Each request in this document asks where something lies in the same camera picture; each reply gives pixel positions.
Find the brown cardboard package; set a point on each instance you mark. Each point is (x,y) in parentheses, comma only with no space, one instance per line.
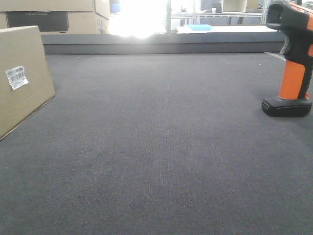
(22,46)

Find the blue flat tray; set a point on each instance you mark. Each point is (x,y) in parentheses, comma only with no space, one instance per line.
(199,27)

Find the large cardboard box stack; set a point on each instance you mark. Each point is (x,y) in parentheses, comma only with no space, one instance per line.
(57,16)

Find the white barcode label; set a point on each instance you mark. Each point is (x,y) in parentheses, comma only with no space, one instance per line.
(16,77)

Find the orange black barcode scanner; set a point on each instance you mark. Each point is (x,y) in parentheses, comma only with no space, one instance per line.
(296,23)

